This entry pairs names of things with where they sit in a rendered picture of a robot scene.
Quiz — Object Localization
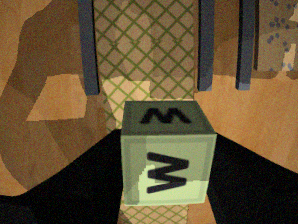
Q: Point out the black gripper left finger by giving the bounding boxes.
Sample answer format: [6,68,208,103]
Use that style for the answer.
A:
[0,129,124,224]

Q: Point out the pale green letter cube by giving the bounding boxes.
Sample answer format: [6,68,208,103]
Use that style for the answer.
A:
[121,100,217,206]

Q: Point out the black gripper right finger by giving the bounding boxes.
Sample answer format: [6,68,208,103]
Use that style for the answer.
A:
[206,133,298,224]

